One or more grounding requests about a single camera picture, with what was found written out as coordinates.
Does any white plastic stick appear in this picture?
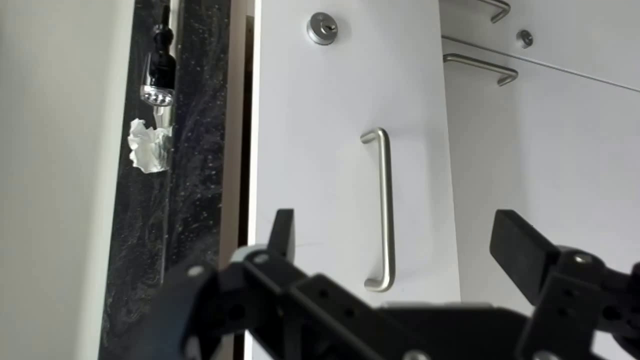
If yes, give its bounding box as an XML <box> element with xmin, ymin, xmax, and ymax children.
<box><xmin>154</xmin><ymin>105</ymin><xmax>172</xmax><ymax>130</ymax></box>

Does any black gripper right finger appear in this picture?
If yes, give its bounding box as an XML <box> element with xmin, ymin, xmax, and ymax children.
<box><xmin>490</xmin><ymin>210</ymin><xmax>561</xmax><ymax>304</ymax></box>

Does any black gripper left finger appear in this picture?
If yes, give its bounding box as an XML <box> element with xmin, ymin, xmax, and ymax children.
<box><xmin>269</xmin><ymin>209</ymin><xmax>294</xmax><ymax>261</ymax></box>

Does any silver drawer lock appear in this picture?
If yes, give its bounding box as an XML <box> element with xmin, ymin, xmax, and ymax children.
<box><xmin>306</xmin><ymin>12</ymin><xmax>339</xmax><ymax>47</ymax></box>

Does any crumpled white paper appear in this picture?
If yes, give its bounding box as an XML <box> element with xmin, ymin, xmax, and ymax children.
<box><xmin>127</xmin><ymin>118</ymin><xmax>172</xmax><ymax>175</ymax></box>

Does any silver drawer handle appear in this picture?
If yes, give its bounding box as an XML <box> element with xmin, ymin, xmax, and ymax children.
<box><xmin>360</xmin><ymin>129</ymin><xmax>396</xmax><ymax>293</ymax></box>

